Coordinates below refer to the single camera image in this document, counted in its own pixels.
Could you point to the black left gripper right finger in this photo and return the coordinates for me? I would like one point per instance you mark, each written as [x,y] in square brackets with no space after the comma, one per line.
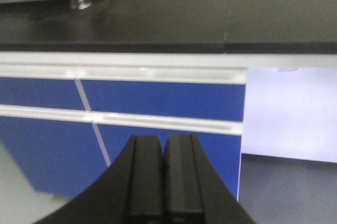
[194,192]

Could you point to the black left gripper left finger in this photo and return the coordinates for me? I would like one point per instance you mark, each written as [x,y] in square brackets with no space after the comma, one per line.
[129,191]

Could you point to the blue lab bench cabinet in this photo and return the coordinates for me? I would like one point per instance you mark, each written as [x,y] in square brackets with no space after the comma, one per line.
[66,116]

